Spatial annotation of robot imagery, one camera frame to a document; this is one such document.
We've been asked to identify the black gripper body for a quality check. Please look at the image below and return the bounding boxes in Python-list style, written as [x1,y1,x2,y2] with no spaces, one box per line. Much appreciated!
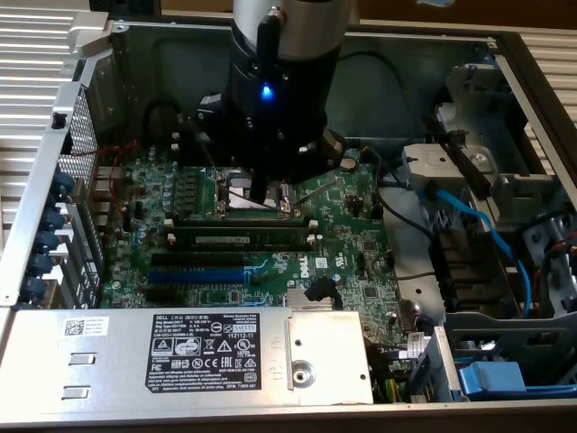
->
[223,56,337,170]

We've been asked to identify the green RAM stick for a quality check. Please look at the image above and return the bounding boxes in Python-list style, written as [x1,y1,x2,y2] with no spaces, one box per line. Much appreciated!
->
[173,226,312,247]

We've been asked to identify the RAM slot black latches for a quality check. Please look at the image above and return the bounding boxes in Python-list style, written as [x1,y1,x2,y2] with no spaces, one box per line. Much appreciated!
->
[173,243,315,253]

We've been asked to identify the metal locking lever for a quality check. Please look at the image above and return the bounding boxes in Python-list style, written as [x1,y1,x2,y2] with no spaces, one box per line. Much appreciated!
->
[223,182,253,202]
[295,179,337,207]

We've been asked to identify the grey metal PC case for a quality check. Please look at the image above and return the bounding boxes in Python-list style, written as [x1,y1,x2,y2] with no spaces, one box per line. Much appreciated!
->
[0,17,577,428]

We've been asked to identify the metal CPU socket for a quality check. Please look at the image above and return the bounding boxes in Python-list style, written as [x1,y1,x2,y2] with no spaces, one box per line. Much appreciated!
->
[205,165,302,222]

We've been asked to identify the green Dell motherboard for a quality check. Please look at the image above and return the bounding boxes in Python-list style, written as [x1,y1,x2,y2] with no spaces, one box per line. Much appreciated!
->
[96,139,407,384]

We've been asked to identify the black plastic connector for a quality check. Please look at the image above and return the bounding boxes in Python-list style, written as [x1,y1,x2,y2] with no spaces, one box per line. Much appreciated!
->
[305,277,340,303]

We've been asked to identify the silver aluminium stop block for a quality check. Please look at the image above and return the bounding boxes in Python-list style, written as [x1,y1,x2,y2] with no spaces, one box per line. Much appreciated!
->
[68,12,112,50]

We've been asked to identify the silver finned heat sink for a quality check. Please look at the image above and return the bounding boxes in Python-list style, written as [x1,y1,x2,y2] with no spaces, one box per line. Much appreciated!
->
[285,288,343,312]

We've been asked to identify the long black expansion slot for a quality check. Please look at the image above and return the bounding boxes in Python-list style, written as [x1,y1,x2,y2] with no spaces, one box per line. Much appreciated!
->
[150,252,246,268]

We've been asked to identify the grey metal drive cage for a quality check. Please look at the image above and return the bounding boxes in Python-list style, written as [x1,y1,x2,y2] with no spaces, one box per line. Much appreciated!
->
[432,62,577,317]

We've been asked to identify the blue expansion slot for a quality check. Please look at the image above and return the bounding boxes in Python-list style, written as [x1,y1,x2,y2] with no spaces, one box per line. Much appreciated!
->
[147,269,248,286]

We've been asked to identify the black ribbed plastic block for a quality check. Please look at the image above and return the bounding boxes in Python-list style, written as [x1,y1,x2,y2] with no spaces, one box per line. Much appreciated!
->
[427,225,501,313]

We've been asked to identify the short black expansion slot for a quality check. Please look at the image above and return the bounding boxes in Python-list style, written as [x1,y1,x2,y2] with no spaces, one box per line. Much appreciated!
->
[144,287,178,304]

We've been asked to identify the grey plastic drive tray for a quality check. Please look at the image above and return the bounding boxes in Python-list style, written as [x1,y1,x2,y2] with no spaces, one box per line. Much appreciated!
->
[444,310,577,389]

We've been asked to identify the silver power supply unit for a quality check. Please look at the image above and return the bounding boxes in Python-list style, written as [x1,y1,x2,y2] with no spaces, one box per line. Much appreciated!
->
[0,309,375,407]

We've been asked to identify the black looped wire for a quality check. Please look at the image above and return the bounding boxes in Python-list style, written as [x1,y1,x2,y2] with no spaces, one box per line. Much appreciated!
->
[142,97,181,139]

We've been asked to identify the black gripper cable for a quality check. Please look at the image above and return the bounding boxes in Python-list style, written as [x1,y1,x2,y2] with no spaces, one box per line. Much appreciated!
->
[256,8,289,69]

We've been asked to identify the silver disk bay bracket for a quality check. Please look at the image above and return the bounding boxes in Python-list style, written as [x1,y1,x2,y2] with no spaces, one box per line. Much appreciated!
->
[402,143,499,190]

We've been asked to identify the blue SATA wire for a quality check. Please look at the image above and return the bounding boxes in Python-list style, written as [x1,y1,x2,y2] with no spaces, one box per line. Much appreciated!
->
[414,180,532,317]

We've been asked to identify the thin red wire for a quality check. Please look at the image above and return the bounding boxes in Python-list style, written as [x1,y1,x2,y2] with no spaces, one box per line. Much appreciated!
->
[71,138,141,213]

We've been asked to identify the black plastic rail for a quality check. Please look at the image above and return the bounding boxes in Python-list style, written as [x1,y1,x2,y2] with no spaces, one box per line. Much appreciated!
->
[423,115,493,196]

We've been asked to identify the white wire tag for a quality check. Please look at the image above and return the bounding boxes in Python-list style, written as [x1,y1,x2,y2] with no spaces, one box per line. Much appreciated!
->
[402,331,429,358]

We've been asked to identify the yellow green wire bundle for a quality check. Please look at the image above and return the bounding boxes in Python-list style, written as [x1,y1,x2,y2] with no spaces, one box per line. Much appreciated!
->
[372,376,407,403]

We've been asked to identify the blue plastic bracket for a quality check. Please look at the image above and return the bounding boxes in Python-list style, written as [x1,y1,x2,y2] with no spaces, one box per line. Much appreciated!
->
[455,360,577,402]

